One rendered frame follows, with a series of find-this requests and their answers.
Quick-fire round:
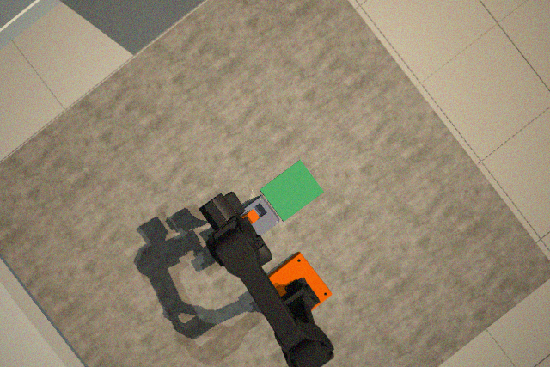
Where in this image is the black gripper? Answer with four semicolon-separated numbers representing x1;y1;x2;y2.
224;192;272;266

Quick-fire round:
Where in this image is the orange l-shaped part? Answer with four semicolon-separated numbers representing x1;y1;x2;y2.
241;209;260;224

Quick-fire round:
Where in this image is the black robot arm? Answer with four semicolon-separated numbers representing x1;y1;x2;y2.
199;193;334;367

